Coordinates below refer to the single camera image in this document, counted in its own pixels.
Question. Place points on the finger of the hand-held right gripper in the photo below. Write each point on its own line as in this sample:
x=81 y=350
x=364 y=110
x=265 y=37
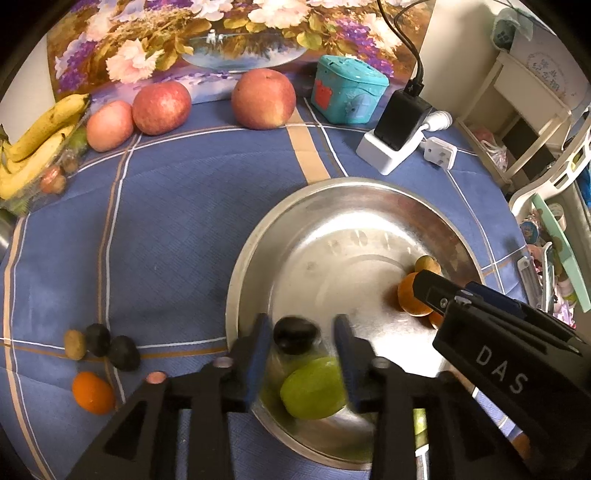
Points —
x=431 y=293
x=498 y=297

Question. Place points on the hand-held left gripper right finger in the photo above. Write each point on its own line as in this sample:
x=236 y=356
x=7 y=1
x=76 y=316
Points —
x=344 y=360

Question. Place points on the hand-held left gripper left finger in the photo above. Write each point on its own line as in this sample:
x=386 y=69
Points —
x=258 y=360

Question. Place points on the orange tangerine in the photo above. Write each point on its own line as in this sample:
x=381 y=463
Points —
x=92 y=392
x=436 y=320
x=408 y=295

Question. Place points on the small brown fruit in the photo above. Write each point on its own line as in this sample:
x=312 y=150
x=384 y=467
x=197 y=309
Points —
x=427 y=264
x=75 y=344
x=70 y=162

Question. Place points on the green plum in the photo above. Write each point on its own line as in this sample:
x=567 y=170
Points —
x=314 y=387
x=420 y=427

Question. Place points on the black plum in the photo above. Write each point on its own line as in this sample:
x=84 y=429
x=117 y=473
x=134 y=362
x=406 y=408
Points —
x=295 y=334
x=123 y=353
x=98 y=339

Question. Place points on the stainless steel plate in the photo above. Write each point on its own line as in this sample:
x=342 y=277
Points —
x=351 y=258

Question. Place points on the mint green board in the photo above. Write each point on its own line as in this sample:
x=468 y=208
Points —
x=563 y=258

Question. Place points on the white plug adapter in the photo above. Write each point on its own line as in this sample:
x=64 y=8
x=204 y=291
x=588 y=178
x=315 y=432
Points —
x=438 y=152

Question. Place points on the white round plug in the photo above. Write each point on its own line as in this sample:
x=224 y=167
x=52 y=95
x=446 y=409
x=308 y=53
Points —
x=436 y=121

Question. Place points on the black charger block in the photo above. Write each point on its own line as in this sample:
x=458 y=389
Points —
x=401 y=120

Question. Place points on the white wooden shelf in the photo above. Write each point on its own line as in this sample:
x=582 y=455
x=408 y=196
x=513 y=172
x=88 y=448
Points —
x=521 y=101

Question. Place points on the teal plastic box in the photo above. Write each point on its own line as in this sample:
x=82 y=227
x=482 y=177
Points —
x=346 y=92

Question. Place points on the red yellow apple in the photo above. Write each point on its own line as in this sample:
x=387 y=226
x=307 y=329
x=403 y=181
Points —
x=263 y=99

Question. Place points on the dark red apple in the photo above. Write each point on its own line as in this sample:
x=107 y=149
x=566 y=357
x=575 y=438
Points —
x=161 y=108

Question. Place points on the small brown fruit in tray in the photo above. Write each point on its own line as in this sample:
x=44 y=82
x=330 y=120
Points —
x=70 y=162

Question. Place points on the clear plastic fruit tray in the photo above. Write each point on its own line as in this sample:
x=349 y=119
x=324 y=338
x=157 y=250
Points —
x=74 y=154

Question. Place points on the orange fruit in tray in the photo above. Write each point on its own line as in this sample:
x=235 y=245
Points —
x=50 y=178

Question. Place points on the pale red apple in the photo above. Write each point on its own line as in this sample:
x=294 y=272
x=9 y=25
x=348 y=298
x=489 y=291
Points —
x=110 y=125

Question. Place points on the green fruit in tray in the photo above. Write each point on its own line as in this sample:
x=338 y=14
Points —
x=78 y=138

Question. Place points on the floral painting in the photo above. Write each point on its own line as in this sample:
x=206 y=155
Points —
x=138 y=27

